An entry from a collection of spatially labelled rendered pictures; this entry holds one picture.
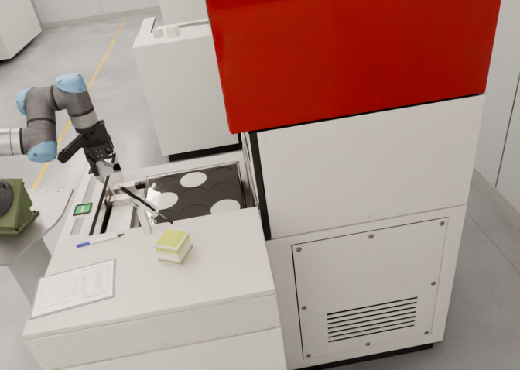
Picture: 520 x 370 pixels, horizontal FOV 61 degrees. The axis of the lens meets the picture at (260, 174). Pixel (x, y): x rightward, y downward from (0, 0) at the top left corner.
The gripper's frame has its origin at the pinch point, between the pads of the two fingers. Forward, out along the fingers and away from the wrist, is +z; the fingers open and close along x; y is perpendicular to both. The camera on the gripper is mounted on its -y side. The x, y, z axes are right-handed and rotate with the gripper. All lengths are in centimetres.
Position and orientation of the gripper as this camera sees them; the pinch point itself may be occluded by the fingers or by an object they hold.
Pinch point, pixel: (100, 180)
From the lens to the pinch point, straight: 152.4
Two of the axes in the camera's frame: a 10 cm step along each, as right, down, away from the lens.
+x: -2.9, -5.0, 8.2
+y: 9.5, -2.5, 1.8
